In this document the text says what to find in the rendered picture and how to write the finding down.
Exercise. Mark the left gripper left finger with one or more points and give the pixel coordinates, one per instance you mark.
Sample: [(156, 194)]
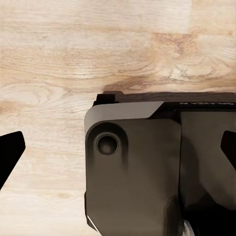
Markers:
[(12, 146)]

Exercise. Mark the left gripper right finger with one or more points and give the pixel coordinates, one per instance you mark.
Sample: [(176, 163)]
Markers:
[(228, 146)]

